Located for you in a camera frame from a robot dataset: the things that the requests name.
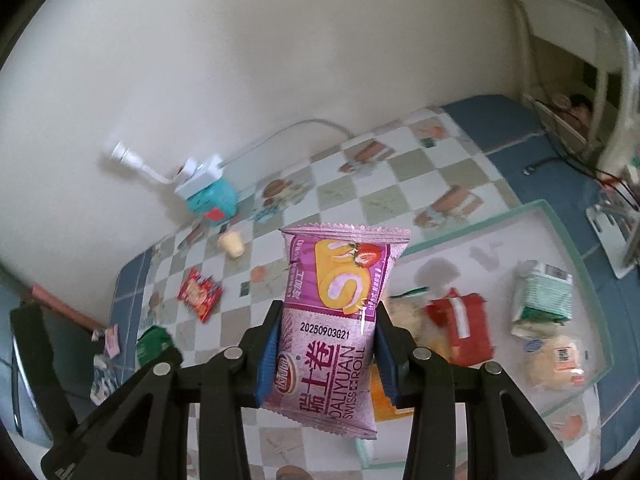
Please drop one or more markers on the red packet with white stripe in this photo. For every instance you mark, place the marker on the red packet with white stripe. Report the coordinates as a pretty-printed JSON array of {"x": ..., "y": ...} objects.
[{"x": 460, "y": 330}]

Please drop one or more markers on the black flat panel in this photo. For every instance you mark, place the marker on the black flat panel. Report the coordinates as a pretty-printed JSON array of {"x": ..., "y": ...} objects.
[{"x": 40, "y": 370}]

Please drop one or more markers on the small dark green packet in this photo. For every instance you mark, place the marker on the small dark green packet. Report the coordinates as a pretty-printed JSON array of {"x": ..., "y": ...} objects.
[{"x": 155, "y": 345}]

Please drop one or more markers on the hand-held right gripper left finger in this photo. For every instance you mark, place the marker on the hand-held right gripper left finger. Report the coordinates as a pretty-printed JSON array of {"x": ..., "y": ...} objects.
[{"x": 267, "y": 360}]

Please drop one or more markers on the white stand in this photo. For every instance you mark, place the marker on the white stand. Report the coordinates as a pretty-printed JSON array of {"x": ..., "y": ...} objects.
[{"x": 612, "y": 240}]

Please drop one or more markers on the large orange snack bag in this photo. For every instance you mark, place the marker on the large orange snack bag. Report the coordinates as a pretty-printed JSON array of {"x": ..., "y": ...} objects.
[{"x": 395, "y": 400}]

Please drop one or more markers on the pink cake roll packet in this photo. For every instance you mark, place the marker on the pink cake roll packet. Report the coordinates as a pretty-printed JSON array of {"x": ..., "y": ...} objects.
[{"x": 330, "y": 310}]

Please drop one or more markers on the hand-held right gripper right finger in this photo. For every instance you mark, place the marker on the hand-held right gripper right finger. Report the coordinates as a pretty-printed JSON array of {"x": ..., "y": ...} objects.
[{"x": 387, "y": 365}]

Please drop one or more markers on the white shelf frame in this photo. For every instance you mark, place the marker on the white shelf frame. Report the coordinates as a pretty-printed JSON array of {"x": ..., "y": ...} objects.
[{"x": 565, "y": 5}]

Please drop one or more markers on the clear packet of yellow bread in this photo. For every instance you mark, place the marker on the clear packet of yellow bread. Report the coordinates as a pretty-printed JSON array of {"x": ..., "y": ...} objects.
[{"x": 555, "y": 362}]

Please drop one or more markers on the teal box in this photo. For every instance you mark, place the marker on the teal box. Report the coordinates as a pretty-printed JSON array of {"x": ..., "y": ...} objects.
[{"x": 212, "y": 202}]

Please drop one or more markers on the green and white snack packet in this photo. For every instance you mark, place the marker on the green and white snack packet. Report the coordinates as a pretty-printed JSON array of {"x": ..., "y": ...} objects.
[{"x": 542, "y": 295}]

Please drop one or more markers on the red snack packet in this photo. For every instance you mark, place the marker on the red snack packet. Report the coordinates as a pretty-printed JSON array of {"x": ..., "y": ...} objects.
[{"x": 200, "y": 295}]

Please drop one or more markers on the white tray with teal rim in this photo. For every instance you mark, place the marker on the white tray with teal rim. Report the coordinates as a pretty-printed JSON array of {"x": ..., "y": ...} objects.
[{"x": 500, "y": 240}]

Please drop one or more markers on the yellow jelly cup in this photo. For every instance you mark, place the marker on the yellow jelly cup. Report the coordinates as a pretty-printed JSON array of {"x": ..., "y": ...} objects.
[{"x": 231, "y": 244}]

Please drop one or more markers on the pale pink snack packet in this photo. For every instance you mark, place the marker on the pale pink snack packet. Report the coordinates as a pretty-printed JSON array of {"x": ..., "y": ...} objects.
[{"x": 112, "y": 341}]

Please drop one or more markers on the white gooseneck lamp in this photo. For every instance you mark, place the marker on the white gooseneck lamp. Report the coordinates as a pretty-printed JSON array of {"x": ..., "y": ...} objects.
[{"x": 135, "y": 160}]

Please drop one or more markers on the white power strip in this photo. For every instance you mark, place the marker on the white power strip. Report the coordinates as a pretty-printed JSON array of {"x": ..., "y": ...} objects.
[{"x": 197, "y": 177}]

